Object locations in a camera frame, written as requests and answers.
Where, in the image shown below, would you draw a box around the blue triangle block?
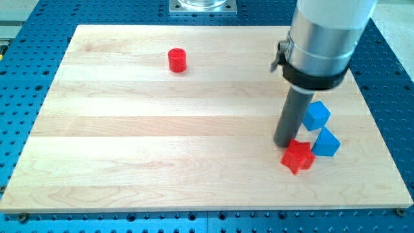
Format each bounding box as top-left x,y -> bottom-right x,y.
312,128 -> 341,157

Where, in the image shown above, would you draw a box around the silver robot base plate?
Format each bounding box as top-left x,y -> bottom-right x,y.
168,0 -> 237,15

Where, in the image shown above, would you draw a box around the red star block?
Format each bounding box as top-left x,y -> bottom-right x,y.
281,139 -> 316,175

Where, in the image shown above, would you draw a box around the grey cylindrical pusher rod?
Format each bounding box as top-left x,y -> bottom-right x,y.
274,85 -> 315,147

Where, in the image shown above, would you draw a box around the blue cube block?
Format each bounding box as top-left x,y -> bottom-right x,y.
303,101 -> 331,131

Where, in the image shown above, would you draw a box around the black clamp ring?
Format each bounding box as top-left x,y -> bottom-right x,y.
277,51 -> 351,91

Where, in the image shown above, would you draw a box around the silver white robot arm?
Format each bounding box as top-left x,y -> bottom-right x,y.
270,0 -> 377,77

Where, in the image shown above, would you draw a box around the red cylinder block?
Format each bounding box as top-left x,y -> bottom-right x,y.
168,48 -> 187,72

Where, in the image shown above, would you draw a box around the light wooden board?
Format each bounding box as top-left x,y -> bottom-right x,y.
1,25 -> 413,214

